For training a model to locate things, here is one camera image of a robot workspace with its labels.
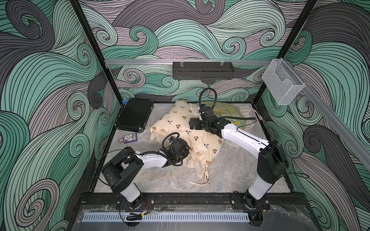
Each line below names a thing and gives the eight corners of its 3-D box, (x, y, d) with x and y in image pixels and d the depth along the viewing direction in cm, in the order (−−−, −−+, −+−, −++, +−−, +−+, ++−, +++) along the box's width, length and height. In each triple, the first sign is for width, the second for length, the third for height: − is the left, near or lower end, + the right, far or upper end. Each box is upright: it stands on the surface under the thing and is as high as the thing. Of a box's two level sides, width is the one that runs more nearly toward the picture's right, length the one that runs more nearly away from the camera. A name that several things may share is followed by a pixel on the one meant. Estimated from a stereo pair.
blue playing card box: (124, 143, 97) (123, 142, 96) (124, 136, 101) (123, 135, 99) (137, 140, 99) (136, 139, 97) (137, 134, 103) (136, 132, 101)
